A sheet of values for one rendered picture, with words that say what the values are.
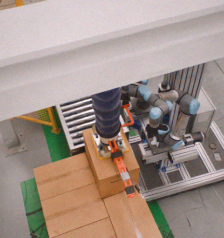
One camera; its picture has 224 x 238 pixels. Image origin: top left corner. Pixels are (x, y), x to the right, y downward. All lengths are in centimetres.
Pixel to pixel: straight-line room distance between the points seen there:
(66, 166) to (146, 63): 308
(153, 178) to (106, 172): 95
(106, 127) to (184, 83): 75
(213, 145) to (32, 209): 235
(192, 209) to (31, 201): 190
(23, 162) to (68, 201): 120
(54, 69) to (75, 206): 288
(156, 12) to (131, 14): 3
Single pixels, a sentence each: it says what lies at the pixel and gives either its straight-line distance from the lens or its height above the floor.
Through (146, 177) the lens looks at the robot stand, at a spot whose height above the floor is 21.
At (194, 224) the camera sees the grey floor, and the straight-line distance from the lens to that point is 386.
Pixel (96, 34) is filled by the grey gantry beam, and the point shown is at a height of 332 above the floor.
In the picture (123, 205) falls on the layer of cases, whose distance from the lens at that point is 327.
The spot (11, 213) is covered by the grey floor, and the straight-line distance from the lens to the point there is 403.
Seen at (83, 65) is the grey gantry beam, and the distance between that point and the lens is 48.
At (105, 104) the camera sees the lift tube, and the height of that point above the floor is 173.
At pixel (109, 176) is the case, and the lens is 295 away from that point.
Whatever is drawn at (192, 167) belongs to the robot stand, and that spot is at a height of 21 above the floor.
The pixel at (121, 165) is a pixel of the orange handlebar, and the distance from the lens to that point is 272.
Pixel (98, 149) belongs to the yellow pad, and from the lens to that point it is 294.
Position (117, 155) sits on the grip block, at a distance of 276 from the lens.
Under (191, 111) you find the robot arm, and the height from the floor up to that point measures 161.
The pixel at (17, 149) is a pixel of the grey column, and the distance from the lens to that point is 443.
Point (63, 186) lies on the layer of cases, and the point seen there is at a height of 54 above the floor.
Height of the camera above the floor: 355
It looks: 52 degrees down
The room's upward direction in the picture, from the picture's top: 3 degrees counter-clockwise
